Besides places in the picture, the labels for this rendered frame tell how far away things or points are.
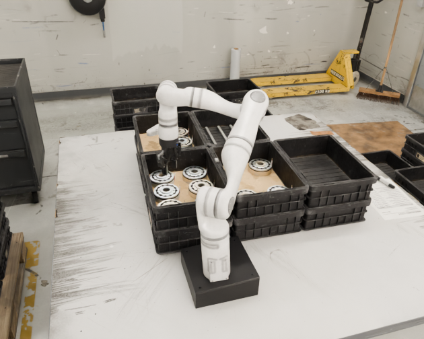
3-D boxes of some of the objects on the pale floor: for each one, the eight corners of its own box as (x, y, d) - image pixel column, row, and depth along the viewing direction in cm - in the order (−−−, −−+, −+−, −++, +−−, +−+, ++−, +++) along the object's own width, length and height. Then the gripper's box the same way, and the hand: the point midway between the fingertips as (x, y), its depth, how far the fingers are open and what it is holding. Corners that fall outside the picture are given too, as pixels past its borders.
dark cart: (44, 205, 294) (15, 86, 246) (-25, 215, 282) (-69, 92, 235) (48, 163, 342) (24, 57, 295) (-11, 171, 331) (-45, 61, 284)
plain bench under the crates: (457, 399, 181) (525, 290, 144) (83, 524, 141) (44, 418, 104) (296, 196, 311) (309, 111, 274) (77, 231, 271) (58, 137, 234)
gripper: (165, 144, 145) (166, 182, 154) (188, 129, 157) (188, 165, 165) (148, 139, 148) (150, 177, 157) (171, 124, 160) (173, 161, 168)
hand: (169, 167), depth 160 cm, fingers open, 5 cm apart
